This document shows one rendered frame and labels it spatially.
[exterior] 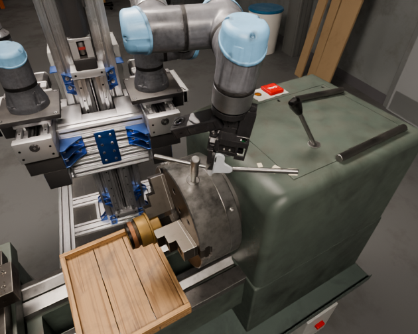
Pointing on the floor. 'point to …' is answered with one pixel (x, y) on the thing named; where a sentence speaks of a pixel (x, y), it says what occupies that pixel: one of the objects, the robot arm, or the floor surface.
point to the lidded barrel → (262, 10)
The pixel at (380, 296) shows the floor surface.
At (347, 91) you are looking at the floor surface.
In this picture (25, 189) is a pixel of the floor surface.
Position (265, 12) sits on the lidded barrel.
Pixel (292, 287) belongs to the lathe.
